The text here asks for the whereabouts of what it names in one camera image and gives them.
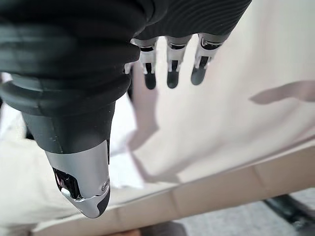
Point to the dark robot foot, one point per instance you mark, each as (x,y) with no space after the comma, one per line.
(290,209)

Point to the beige bed base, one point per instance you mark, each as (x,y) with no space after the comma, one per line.
(209,190)

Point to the grey rug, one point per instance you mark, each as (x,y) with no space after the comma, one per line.
(233,221)

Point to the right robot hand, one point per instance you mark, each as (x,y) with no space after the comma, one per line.
(73,61)

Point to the cream bed sheet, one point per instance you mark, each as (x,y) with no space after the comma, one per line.
(221,123)

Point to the cream quilt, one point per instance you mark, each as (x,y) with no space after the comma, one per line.
(27,182)

